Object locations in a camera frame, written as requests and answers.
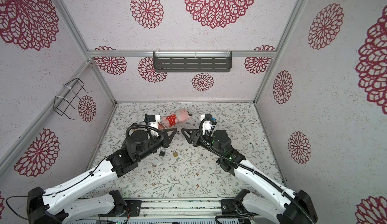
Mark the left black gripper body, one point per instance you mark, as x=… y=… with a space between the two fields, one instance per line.
x=155 y=143

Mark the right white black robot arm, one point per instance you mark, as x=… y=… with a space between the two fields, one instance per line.
x=276 y=203

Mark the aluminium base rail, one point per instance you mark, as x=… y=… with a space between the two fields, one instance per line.
x=181 y=209

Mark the grey wall shelf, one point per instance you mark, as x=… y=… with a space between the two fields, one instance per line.
x=192 y=62

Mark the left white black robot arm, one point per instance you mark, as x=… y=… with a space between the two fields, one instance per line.
x=63 y=203

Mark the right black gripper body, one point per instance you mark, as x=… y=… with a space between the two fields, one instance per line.
x=211 y=141

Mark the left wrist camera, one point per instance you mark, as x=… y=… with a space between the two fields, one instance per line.
x=152 y=120

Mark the black wire wall rack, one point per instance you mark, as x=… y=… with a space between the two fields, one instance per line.
x=62 y=103

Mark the red playing card box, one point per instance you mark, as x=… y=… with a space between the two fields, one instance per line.
x=161 y=126

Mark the pink plush pig toy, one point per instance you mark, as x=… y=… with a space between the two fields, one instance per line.
x=177 y=117

